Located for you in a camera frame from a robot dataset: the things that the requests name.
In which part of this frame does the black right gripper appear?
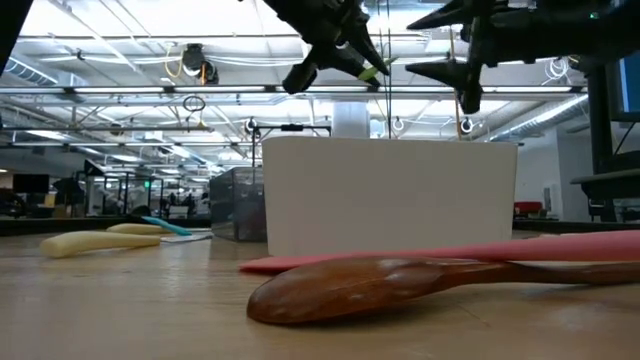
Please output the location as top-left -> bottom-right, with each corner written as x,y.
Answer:
404,0 -> 547,93

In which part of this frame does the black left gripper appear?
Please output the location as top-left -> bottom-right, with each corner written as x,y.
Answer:
263,0 -> 391,89

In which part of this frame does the green silicone spoon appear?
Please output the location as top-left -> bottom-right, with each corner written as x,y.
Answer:
357,56 -> 400,82

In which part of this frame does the grey translucent plastic bin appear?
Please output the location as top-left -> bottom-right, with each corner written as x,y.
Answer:
208,167 -> 267,244

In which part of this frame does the blue silicone spoon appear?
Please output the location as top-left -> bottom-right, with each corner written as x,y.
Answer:
141,215 -> 194,237

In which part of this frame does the cream handled table knife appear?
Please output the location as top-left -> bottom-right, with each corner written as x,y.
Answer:
38,229 -> 214,260
105,222 -> 174,236

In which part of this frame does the white plastic bin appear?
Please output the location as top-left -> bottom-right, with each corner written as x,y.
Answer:
262,137 -> 519,259

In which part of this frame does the red box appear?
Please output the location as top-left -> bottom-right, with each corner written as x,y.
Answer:
513,201 -> 545,217

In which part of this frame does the grey equipment cart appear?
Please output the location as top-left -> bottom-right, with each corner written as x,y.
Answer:
571,168 -> 640,224

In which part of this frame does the pink silicone spoon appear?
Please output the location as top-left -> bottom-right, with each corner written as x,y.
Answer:
239,230 -> 640,275

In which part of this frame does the brown wooden spoon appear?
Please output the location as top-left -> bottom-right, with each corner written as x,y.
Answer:
246,257 -> 640,327

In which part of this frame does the black background monitor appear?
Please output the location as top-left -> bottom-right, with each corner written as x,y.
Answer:
12,174 -> 51,195

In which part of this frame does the black hanging cable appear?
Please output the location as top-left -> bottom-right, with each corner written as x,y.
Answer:
377,0 -> 392,140

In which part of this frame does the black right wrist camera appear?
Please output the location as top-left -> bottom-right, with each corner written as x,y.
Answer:
459,82 -> 484,115

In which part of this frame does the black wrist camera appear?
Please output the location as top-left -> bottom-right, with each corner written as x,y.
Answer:
459,82 -> 484,115
282,59 -> 320,96

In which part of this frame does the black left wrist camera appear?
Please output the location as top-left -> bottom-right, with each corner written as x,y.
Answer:
282,59 -> 320,96

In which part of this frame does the black camera gantry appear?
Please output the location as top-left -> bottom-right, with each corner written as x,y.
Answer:
252,124 -> 332,169

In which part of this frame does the black ceiling cable reel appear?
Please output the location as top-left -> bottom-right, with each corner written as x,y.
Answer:
180,43 -> 220,86

